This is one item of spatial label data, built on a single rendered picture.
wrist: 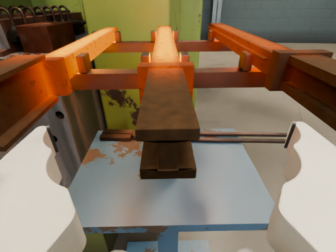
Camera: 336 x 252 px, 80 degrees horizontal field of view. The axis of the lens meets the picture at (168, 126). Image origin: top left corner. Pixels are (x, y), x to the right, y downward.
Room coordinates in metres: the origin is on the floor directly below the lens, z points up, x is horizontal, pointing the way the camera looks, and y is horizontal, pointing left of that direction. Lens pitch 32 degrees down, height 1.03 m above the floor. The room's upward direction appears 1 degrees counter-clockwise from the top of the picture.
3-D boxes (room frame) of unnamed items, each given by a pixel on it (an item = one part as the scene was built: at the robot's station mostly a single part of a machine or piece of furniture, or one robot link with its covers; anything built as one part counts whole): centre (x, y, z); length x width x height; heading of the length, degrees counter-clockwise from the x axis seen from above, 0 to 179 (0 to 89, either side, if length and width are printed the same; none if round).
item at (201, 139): (0.45, -0.11, 0.71); 0.60 x 0.04 x 0.01; 87
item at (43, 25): (0.61, 0.33, 0.95); 0.12 x 0.09 x 0.07; 173
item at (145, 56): (0.35, 0.00, 0.97); 0.23 x 0.06 x 0.02; 1
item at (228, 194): (0.35, 0.00, 0.70); 0.40 x 0.30 x 0.02; 91
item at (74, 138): (0.79, 0.43, 0.69); 0.56 x 0.38 x 0.45; 173
